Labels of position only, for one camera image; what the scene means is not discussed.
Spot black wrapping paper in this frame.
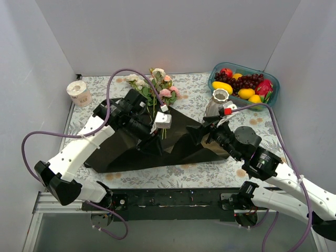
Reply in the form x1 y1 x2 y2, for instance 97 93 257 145
84 107 229 173

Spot pink rose stem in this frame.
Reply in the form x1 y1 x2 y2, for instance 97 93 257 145
159 86 181 106

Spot peach rose stem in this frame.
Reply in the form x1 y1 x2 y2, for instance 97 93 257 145
149 68 172 90

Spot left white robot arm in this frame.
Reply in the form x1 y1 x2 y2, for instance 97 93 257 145
34 89 171 210

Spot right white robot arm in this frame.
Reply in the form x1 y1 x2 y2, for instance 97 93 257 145
186 117 335 241

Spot white ribbed ceramic vase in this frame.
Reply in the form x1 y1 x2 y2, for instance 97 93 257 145
204 89 233 117

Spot floral table mat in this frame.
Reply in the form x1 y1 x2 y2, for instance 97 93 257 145
66 73 288 188

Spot yellow mango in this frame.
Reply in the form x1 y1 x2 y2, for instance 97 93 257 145
212 81 233 95

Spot white rose stems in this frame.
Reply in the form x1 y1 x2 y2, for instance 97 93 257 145
124 74 157 116

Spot yellow lemon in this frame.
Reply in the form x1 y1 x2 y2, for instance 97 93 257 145
238 88 255 100

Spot yellow pear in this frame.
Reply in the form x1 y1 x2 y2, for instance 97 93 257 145
248 94 262 103

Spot teal plastic fruit tub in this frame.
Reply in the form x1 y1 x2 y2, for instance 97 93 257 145
208 62 280 107

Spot red apple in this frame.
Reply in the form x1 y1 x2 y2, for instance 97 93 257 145
220 68 233 78

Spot small orange fruit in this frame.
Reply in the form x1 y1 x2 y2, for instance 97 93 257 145
233 73 243 80

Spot dark purple grapes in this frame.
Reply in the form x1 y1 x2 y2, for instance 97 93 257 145
214 72 264 93

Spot red dragon fruit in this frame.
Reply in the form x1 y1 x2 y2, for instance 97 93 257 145
255 79 273 103

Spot white toilet paper roll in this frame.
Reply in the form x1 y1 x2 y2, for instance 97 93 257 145
66 80 92 108

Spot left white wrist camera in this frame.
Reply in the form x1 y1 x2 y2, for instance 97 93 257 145
151 111 172 133

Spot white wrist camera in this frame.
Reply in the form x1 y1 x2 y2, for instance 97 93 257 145
151 111 172 133
217 103 238 127

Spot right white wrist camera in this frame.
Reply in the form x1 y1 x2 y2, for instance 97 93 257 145
217 103 238 127

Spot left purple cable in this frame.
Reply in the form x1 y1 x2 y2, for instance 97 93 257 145
21 68 169 240

